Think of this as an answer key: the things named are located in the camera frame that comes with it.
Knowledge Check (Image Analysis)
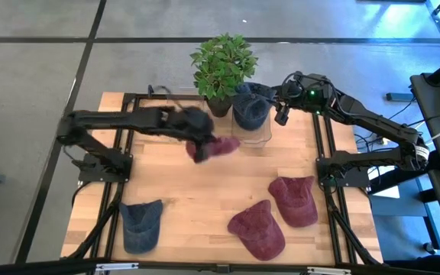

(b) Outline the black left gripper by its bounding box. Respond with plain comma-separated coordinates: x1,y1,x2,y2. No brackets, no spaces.
164,106,216,164

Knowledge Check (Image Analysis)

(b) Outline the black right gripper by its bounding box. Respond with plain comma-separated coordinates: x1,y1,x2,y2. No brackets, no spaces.
271,72,335,115

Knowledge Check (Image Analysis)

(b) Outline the red baseball cap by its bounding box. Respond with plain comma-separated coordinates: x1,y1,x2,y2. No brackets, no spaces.
185,136,241,164
226,199,286,262
267,175,319,229

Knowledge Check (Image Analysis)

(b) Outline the blue baseball cap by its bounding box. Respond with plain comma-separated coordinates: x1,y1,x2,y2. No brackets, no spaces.
118,199,164,255
232,82,278,132

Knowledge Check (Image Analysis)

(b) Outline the black plant pot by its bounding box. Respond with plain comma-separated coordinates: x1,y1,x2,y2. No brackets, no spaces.
205,95,233,118

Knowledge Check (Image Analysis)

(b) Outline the green leafy potted tree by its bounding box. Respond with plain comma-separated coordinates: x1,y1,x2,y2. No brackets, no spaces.
189,32,260,101

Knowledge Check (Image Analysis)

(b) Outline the grey operator desk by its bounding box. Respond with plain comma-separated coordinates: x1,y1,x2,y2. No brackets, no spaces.
409,72,440,264

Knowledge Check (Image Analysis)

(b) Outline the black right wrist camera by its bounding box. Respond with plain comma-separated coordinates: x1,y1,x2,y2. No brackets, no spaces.
274,103,291,127

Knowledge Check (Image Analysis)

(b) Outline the black aluminium table frame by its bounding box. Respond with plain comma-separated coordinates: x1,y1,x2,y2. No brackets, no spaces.
61,91,387,275

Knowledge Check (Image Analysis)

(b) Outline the silver aluminium bracket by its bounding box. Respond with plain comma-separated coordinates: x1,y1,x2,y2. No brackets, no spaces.
306,266,353,275
95,262,140,273

